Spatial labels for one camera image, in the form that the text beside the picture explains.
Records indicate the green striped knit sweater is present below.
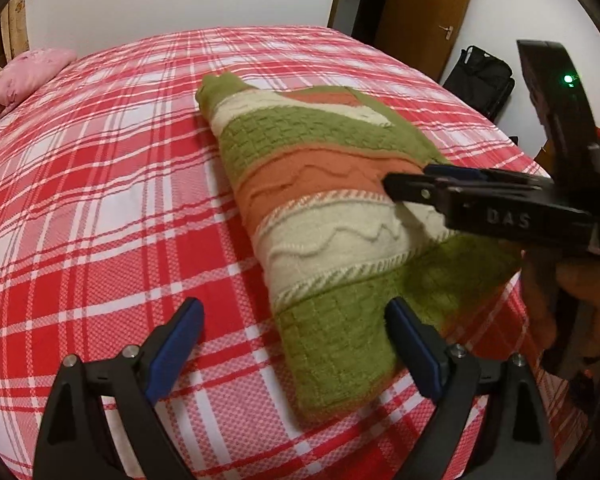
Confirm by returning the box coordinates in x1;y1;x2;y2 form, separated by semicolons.
196;73;520;423

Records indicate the person's right hand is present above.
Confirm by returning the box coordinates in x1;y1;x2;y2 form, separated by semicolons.
520;247;600;379

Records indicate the dark brown wooden door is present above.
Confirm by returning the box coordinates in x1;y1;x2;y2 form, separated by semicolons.
328;0;470;80

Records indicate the red white plaid bedsheet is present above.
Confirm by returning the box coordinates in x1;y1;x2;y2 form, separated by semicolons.
0;26;535;479

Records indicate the pink pillow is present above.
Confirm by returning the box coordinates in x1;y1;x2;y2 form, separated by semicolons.
0;48;78;119

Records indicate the beige patterned curtain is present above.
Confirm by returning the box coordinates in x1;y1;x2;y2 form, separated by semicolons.
0;0;30;62

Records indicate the black bag by wall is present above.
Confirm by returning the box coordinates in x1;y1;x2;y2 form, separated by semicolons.
442;46;515;124

